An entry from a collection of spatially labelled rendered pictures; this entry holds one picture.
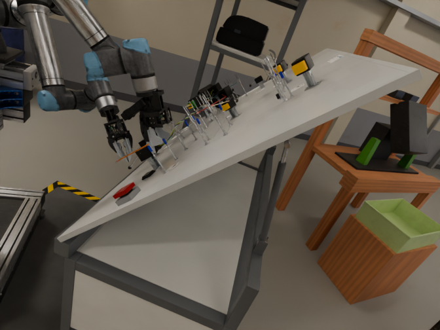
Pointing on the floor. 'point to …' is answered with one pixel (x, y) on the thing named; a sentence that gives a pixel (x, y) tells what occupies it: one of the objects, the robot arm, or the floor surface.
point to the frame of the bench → (208, 314)
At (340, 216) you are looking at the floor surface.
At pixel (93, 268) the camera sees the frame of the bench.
